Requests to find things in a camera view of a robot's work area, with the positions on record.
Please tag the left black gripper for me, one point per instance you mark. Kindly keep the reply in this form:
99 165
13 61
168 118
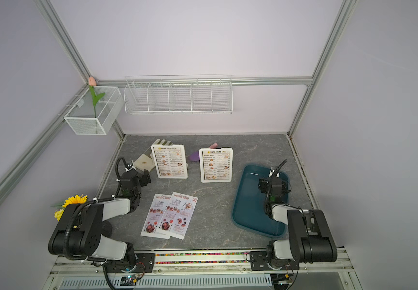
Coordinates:
144 178

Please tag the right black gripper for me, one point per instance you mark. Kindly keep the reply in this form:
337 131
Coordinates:
262 185

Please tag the yellow header menu sheet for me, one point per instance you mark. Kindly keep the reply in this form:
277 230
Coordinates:
169 162
215 165

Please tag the white menu holder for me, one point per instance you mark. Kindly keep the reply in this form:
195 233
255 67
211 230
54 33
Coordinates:
169 161
215 165

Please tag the teal plastic tray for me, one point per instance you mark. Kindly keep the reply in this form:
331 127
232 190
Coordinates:
248 209

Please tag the red special menu sheet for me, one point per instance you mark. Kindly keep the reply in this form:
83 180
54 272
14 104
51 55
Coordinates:
154 227

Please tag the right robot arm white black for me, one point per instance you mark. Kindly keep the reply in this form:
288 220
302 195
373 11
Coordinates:
309 237

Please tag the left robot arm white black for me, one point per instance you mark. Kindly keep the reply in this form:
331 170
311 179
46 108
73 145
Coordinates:
84 233

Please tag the purple pink spoon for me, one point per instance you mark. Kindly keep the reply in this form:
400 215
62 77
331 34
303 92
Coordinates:
194 157

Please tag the pink artificial tulip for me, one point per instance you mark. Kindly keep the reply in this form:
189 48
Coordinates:
95 97

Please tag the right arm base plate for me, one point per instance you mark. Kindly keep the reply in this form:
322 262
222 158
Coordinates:
264 261

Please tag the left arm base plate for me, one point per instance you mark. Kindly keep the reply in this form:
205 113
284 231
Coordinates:
140 263

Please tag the white mesh wall basket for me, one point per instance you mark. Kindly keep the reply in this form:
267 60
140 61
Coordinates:
81 117

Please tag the aluminium front rail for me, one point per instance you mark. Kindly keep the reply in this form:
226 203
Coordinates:
206 269

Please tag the white wire wall rack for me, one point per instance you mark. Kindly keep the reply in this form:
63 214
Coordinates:
179 94

